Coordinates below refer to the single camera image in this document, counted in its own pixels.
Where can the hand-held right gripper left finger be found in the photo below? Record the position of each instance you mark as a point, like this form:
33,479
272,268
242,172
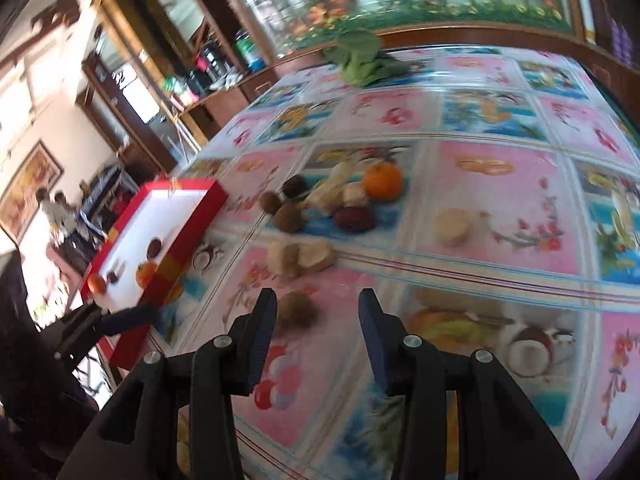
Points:
266,332

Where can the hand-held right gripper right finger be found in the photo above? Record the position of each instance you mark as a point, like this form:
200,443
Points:
371,332

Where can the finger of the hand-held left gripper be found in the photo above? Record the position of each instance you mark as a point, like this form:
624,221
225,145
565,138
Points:
80,330
131,317

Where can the fuzzy brown kiwi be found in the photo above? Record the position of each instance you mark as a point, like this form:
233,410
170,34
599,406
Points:
297,312

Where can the small dark red date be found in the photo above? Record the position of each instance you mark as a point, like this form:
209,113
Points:
113,276

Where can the small orange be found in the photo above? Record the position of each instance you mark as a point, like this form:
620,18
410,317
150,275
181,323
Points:
146,273
97,284

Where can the red box with white inside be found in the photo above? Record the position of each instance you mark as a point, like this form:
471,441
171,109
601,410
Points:
150,220

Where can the black metal rack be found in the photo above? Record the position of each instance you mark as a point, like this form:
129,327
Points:
102,187

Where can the large orange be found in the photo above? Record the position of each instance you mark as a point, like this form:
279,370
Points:
382,180

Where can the green leafy vegetable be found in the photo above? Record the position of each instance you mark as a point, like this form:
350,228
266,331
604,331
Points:
361,57

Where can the green plastic bottle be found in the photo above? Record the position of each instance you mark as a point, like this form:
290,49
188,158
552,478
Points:
246,49

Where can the purple flowers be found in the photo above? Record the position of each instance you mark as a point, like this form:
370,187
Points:
621,40

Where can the framed wall painting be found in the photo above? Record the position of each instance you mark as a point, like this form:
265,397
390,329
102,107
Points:
30,190

